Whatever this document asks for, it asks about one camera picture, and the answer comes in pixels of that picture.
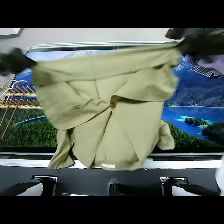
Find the olive long-sleeved shirt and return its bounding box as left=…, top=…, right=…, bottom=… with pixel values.
left=32, top=43, right=184, bottom=172

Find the stack of brown clothes hangers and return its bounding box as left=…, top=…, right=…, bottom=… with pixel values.
left=0, top=79, right=45, bottom=141

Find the checked garment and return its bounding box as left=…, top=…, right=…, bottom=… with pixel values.
left=189, top=62, right=215, bottom=78

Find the dark brown garment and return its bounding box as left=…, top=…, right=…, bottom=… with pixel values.
left=165, top=28, right=185, bottom=40

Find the purple garment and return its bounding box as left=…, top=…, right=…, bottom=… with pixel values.
left=184, top=54, right=224, bottom=76

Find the silver frame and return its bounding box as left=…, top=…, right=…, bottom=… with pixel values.
left=0, top=152, right=224, bottom=197

